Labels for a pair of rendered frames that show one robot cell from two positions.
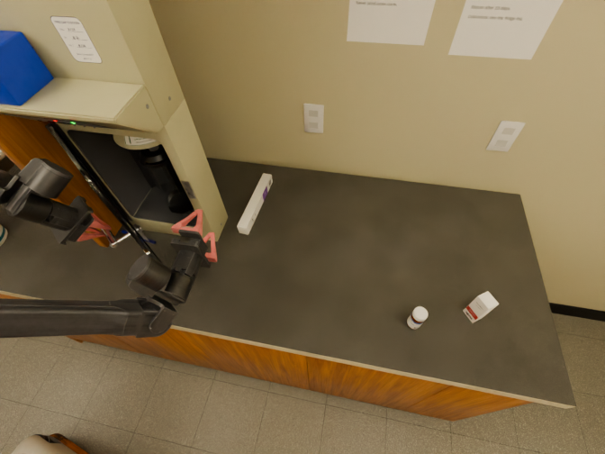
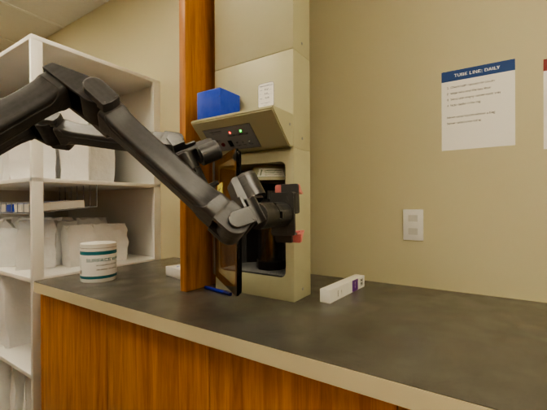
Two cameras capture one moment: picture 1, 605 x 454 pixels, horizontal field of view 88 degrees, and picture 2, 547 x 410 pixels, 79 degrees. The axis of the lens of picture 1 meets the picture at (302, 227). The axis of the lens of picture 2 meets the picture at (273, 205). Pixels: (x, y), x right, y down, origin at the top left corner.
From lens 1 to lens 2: 0.70 m
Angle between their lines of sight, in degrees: 56
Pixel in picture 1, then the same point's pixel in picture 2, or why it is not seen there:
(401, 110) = (509, 208)
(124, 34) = (294, 85)
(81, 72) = not seen: hidden behind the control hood
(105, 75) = not seen: hidden behind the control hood
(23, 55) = (234, 102)
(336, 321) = (452, 368)
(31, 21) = (247, 90)
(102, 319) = (200, 185)
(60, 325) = (174, 168)
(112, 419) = not seen: outside the picture
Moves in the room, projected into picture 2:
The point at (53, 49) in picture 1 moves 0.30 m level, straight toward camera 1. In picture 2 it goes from (249, 105) to (275, 69)
